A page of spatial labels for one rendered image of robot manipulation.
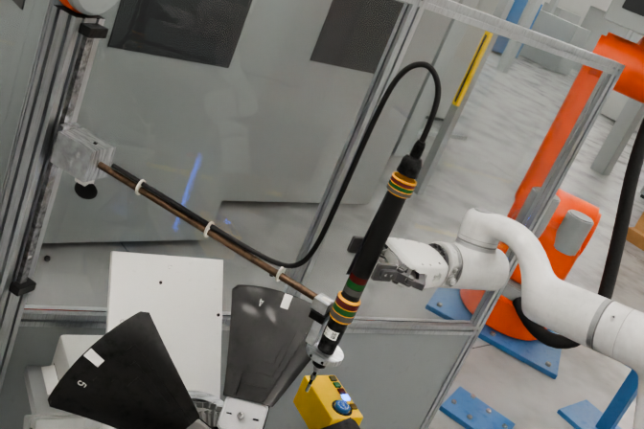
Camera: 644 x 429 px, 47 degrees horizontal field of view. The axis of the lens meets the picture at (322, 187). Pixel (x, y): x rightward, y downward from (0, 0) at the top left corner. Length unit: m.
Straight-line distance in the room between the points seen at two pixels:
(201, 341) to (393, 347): 1.10
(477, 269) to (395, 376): 1.41
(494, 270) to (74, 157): 0.84
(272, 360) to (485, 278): 0.44
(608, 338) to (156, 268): 0.91
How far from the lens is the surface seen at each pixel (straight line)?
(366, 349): 2.58
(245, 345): 1.51
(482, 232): 1.38
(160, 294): 1.64
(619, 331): 1.30
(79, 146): 1.52
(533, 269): 1.34
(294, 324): 1.52
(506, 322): 5.23
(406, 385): 2.83
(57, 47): 1.53
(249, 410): 1.48
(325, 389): 1.97
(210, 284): 1.69
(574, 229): 5.02
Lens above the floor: 2.16
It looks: 20 degrees down
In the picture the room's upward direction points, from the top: 23 degrees clockwise
